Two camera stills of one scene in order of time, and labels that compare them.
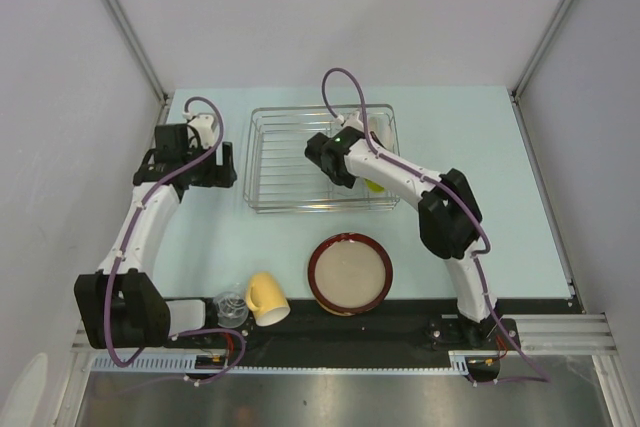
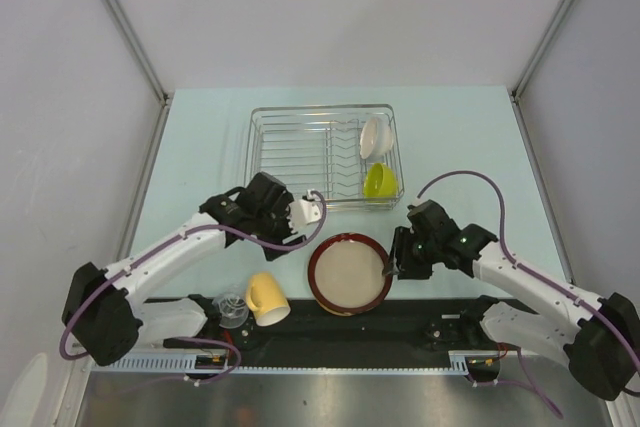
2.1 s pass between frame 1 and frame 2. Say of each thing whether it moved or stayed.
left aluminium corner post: stayed
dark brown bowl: stayed
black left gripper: moved
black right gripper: moved
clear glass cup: stayed
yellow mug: stayed
